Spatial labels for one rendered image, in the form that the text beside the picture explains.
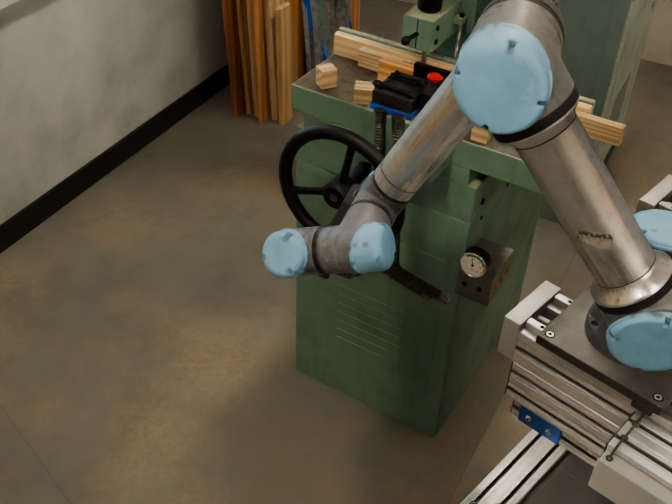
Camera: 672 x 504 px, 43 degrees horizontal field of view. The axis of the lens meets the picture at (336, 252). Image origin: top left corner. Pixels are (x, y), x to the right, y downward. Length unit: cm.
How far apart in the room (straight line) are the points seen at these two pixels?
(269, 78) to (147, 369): 142
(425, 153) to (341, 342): 104
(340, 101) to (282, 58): 153
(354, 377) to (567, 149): 135
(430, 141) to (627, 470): 58
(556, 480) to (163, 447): 98
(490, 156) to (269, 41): 178
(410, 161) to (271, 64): 214
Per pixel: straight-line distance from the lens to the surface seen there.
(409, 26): 181
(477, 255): 177
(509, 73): 102
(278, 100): 343
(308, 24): 277
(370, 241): 126
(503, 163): 171
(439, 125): 125
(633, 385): 140
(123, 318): 263
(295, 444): 227
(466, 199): 178
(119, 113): 323
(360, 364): 226
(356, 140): 160
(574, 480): 204
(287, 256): 129
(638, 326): 119
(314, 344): 231
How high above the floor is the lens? 179
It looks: 39 degrees down
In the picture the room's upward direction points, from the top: 2 degrees clockwise
